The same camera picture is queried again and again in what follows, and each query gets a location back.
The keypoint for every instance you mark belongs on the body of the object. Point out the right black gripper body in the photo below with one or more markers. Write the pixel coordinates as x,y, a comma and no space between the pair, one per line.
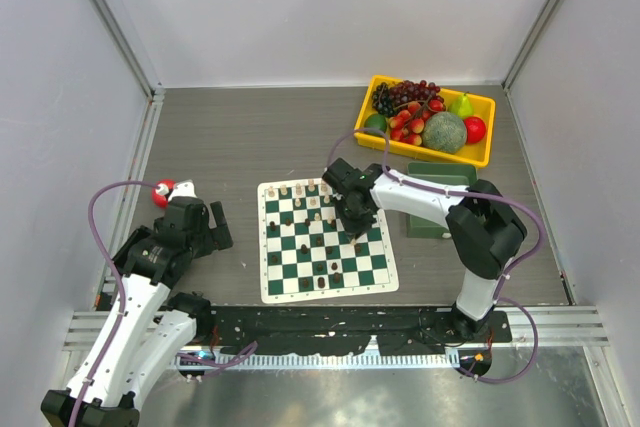
353,220

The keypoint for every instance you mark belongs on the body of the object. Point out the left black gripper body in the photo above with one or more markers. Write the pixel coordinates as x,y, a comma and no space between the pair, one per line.
201,240

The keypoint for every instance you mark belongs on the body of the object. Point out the green white chess board mat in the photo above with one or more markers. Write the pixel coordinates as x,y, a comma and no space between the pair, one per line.
305,254

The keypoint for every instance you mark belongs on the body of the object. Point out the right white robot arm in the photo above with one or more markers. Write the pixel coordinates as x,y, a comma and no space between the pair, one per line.
487,233

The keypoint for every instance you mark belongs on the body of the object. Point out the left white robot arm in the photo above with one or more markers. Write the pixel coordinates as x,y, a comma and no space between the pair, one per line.
148,323

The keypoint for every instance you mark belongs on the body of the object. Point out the red apple on table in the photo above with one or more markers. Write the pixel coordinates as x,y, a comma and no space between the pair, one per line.
161,193

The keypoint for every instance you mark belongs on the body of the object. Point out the green lime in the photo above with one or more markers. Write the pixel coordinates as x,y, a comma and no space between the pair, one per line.
376,121

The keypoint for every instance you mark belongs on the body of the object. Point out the green plastic tray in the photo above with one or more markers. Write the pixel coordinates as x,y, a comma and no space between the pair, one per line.
444,173

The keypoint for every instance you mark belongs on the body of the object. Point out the red cherry bunch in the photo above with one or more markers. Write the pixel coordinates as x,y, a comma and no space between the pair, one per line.
409,122

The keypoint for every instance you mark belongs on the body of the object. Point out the black grape bunch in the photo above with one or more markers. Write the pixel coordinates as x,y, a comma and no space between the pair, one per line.
382,100

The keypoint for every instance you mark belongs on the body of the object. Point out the dark red grape bunch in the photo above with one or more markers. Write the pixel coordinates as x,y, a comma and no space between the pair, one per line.
408,91

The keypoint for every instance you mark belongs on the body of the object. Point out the green netted melon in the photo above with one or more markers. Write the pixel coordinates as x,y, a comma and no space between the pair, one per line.
444,132

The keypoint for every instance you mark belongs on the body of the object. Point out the green yellow pear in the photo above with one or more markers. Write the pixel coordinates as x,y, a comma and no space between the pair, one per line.
462,107

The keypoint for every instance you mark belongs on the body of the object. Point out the red apple in bin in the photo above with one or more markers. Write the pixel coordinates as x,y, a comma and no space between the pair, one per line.
476,129

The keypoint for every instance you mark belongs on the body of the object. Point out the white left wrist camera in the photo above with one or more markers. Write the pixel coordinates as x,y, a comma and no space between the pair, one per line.
183,189

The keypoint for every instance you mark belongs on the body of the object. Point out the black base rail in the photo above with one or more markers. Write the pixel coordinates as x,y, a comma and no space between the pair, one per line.
339,331

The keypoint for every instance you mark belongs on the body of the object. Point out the aluminium frame rail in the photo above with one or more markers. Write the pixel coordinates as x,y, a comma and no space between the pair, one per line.
532,329

